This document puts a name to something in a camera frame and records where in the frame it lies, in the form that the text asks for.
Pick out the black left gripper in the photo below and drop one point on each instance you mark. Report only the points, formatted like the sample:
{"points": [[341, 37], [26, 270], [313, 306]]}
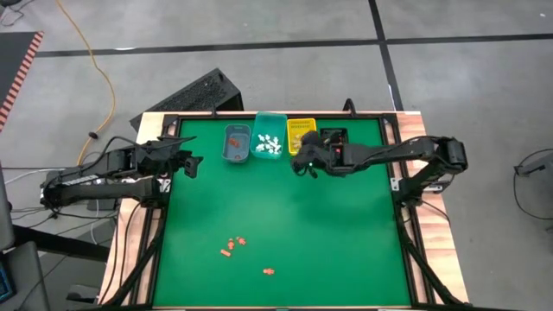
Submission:
{"points": [[162, 157]]}

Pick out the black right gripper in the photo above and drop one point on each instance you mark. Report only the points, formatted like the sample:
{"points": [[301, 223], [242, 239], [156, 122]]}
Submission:
{"points": [[328, 157]]}

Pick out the small orange toy block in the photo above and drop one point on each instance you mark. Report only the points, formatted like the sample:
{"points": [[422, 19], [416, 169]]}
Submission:
{"points": [[231, 244]]}

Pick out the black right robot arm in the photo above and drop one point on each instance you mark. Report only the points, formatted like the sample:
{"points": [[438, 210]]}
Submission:
{"points": [[389, 151]]}

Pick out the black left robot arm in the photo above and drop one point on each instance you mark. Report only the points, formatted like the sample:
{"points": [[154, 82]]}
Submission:
{"points": [[108, 190]]}

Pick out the black plastic basket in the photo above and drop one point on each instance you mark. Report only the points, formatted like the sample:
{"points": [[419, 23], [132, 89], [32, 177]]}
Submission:
{"points": [[328, 131]]}

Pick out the white printed label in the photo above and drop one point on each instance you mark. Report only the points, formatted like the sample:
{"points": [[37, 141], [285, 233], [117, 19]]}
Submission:
{"points": [[164, 185]]}

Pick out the yellow plastic basket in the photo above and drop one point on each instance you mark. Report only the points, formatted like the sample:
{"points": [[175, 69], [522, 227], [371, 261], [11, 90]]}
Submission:
{"points": [[298, 127]]}

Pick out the blue-grey plastic bin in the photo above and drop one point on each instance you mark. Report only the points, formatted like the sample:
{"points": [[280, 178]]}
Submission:
{"points": [[237, 152]]}

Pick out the black clamp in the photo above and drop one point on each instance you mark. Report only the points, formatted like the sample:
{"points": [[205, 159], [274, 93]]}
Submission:
{"points": [[349, 105]]}

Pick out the light teal plastic bin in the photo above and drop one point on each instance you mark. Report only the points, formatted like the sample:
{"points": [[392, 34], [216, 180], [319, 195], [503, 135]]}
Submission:
{"points": [[259, 123]]}

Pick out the black floor beam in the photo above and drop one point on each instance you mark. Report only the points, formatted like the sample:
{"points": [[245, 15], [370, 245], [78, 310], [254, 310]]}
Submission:
{"points": [[60, 244]]}

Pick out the black stand foot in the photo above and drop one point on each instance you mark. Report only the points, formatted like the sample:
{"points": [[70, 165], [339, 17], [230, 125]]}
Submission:
{"points": [[82, 296]]}

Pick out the black mat orange-striped edge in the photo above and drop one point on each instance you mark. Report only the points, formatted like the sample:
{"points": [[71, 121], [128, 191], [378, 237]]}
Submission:
{"points": [[10, 65]]}

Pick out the grey equipment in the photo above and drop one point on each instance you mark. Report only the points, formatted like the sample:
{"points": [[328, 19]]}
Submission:
{"points": [[535, 166]]}

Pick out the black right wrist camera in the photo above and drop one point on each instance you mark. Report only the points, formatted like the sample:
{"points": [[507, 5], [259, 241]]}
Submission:
{"points": [[311, 140]]}

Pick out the black table frame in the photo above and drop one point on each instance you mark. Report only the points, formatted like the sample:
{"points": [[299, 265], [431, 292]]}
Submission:
{"points": [[203, 116]]}

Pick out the white metal bracket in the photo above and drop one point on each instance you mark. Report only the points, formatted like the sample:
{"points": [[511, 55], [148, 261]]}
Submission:
{"points": [[394, 184]]}

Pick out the grey post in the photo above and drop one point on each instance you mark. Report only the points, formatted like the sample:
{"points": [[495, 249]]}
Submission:
{"points": [[6, 207]]}

